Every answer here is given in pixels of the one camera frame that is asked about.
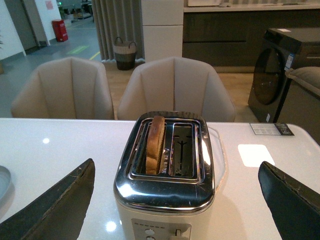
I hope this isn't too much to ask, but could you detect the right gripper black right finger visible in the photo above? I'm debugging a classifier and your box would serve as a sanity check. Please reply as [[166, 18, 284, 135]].
[[258, 161, 320, 240]]

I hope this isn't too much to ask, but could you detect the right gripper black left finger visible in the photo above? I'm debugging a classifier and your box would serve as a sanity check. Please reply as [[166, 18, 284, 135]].
[[0, 158, 96, 240]]

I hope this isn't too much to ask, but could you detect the grey round plate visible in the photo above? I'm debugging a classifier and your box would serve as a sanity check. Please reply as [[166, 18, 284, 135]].
[[0, 165, 11, 199]]

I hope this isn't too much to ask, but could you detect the slice of bread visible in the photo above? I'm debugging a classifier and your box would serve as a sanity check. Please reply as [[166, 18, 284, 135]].
[[145, 115, 165, 175]]

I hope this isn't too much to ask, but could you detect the table label sticker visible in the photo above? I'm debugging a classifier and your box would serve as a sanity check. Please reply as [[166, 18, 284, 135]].
[[249, 123, 294, 136]]

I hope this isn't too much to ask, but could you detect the chrome cream toaster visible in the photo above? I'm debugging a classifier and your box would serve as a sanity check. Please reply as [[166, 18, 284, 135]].
[[113, 111, 215, 240]]

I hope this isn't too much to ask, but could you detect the beige chair left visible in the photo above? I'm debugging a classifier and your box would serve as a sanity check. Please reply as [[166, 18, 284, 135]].
[[10, 57, 115, 120]]

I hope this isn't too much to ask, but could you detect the beige chair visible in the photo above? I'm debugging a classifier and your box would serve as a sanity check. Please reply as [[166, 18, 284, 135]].
[[10, 57, 115, 120], [117, 57, 236, 122]]

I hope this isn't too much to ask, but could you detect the beige sofa cushion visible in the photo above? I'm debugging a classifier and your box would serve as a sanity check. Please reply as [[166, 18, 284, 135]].
[[285, 66, 320, 97]]

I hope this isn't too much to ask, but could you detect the dark washing machine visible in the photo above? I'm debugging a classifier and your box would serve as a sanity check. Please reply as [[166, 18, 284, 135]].
[[248, 27, 320, 123]]

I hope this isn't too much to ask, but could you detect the beige chair right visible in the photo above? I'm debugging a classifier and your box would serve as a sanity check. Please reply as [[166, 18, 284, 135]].
[[117, 57, 236, 122]]

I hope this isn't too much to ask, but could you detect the woven laundry basket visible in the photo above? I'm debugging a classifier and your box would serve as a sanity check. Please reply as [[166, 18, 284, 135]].
[[113, 36, 137, 71]]

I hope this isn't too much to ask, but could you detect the dark kitchen counter cabinet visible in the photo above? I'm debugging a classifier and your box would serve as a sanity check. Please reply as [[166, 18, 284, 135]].
[[182, 5, 320, 72]]

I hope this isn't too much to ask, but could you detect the red cabinet box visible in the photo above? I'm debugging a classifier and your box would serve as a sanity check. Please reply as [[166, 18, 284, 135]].
[[51, 19, 68, 42]]

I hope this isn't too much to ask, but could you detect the grey pleated curtain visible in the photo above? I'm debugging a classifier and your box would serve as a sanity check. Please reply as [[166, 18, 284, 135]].
[[92, 0, 144, 61]]

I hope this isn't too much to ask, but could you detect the white pillar cabinet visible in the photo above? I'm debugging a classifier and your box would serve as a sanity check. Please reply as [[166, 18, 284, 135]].
[[141, 0, 184, 62]]

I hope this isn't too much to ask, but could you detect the white microwave oven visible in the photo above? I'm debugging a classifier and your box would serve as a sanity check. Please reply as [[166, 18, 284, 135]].
[[187, 0, 222, 7]]

